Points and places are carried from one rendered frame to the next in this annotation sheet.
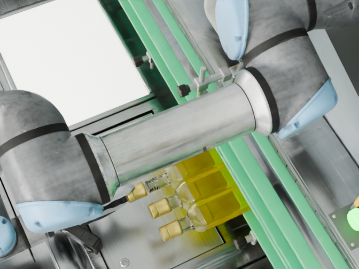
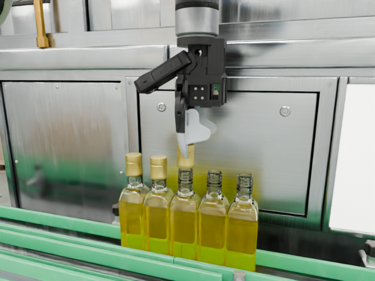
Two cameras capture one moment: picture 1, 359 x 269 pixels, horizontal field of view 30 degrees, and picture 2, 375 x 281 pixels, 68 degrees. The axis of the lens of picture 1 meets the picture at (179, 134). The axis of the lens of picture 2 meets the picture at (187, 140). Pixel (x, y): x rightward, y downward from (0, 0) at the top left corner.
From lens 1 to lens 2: 1.15 m
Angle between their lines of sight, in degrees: 40
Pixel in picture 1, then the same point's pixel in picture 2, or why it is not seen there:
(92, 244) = (137, 82)
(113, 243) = not seen: hidden behind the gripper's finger
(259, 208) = (97, 254)
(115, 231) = not seen: hidden behind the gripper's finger
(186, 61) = not seen: outside the picture
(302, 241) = (23, 273)
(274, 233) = (72, 248)
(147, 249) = (164, 132)
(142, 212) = (200, 146)
